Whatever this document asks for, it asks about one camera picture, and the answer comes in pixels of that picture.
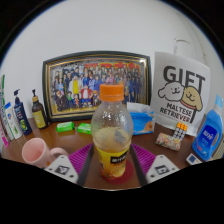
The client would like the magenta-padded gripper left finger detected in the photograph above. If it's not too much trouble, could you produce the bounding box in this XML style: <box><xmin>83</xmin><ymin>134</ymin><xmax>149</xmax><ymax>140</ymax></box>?
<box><xmin>44</xmin><ymin>143</ymin><xmax>95</xmax><ymax>187</ymax></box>

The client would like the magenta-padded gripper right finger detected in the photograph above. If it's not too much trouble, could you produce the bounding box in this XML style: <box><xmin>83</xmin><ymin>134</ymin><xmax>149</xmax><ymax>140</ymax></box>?
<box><xmin>129</xmin><ymin>143</ymin><xmax>181</xmax><ymax>187</ymax></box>

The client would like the orange juice bottle orange cap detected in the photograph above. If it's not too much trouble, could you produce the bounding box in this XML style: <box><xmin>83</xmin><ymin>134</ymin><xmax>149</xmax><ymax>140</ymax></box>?
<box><xmin>90</xmin><ymin>83</ymin><xmax>135</xmax><ymax>181</ymax></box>

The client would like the flat round red coaster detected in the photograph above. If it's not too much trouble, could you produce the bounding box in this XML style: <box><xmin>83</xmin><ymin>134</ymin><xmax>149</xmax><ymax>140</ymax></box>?
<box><xmin>99</xmin><ymin>159</ymin><xmax>135</xmax><ymax>185</ymax></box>

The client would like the floral pouch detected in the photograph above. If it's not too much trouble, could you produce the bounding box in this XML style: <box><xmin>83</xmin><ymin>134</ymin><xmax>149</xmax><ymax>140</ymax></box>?
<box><xmin>154</xmin><ymin>132</ymin><xmax>182</xmax><ymax>152</ymax></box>

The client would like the pink mug with yellow spots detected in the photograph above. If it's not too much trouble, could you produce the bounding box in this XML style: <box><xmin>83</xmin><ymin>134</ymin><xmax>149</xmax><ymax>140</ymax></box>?
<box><xmin>21</xmin><ymin>137</ymin><xmax>69</xmax><ymax>169</ymax></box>

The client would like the blue tissue pack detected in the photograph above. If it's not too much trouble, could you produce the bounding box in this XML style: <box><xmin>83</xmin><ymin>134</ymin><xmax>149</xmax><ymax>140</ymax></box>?
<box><xmin>126</xmin><ymin>101</ymin><xmax>156</xmax><ymax>136</ymax></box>

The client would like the small cube puzzle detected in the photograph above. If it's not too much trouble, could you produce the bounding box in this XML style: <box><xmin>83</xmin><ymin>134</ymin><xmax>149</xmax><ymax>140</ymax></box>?
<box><xmin>172</xmin><ymin>121</ymin><xmax>189</xmax><ymax>140</ymax></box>

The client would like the brown pump bottle yellow label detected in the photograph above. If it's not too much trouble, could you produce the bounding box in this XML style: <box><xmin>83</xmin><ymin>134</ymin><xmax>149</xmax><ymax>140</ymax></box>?
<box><xmin>31</xmin><ymin>88</ymin><xmax>48</xmax><ymax>130</ymax></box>

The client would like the blue detergent bottle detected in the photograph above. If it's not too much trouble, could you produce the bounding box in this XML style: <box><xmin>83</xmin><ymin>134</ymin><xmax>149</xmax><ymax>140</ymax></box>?
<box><xmin>191</xmin><ymin>94</ymin><xmax>224</xmax><ymax>162</ymax></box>

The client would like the white shampoo bottle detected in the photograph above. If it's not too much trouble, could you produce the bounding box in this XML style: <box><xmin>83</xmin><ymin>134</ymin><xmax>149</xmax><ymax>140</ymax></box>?
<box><xmin>4</xmin><ymin>101</ymin><xmax>24</xmax><ymax>140</ymax></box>

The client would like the framed group picture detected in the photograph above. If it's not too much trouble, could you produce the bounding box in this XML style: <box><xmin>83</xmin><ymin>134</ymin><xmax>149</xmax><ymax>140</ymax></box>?
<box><xmin>41</xmin><ymin>50</ymin><xmax>152</xmax><ymax>123</ymax></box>

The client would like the white paper gift bag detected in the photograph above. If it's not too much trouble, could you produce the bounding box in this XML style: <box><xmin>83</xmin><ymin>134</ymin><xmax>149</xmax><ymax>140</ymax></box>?
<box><xmin>149</xmin><ymin>37</ymin><xmax>212</xmax><ymax>137</ymax></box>

